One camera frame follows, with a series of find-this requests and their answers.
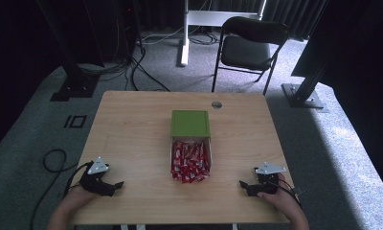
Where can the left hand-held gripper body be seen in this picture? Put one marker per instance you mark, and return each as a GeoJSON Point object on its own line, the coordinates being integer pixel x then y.
{"type": "Point", "coordinates": [95, 183]}

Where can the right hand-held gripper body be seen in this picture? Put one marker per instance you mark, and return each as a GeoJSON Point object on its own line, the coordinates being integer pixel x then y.
{"type": "Point", "coordinates": [264, 183]}

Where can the pile of red snack packets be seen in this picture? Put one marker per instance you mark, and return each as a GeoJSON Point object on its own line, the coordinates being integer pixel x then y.
{"type": "Point", "coordinates": [190, 163]}

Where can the green and white box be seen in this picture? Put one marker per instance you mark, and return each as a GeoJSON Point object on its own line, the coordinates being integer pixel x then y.
{"type": "Point", "coordinates": [190, 124]}

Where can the person's left hand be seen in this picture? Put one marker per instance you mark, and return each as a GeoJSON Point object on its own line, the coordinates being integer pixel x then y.
{"type": "Point", "coordinates": [79, 196]}

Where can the person's right hand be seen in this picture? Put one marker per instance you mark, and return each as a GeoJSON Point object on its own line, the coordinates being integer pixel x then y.
{"type": "Point", "coordinates": [285, 198]}

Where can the black metal stand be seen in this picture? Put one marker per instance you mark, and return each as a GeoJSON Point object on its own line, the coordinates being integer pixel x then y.
{"type": "Point", "coordinates": [74, 76]}
{"type": "Point", "coordinates": [304, 89]}

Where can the black folding chair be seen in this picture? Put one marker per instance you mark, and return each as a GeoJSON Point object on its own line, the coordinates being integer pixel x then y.
{"type": "Point", "coordinates": [245, 52]}

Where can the dark curtain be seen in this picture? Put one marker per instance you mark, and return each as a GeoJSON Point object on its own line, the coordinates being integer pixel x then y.
{"type": "Point", "coordinates": [291, 16]}

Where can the white desk frame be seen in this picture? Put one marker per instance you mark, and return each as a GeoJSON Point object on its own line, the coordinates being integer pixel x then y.
{"type": "Point", "coordinates": [212, 18]}

